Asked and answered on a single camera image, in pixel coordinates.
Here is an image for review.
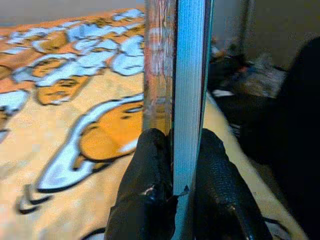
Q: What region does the yellow cartoon print blanket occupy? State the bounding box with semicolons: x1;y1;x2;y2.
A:
0;7;308;240

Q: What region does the large black suitcase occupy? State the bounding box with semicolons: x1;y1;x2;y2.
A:
212;37;320;240

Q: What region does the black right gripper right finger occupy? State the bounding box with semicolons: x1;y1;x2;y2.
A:
193;128;273;240

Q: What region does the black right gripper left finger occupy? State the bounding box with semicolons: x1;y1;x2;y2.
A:
103;128;180;240

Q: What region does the book with pale page edges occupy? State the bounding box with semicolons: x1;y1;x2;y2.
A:
143;0;216;240

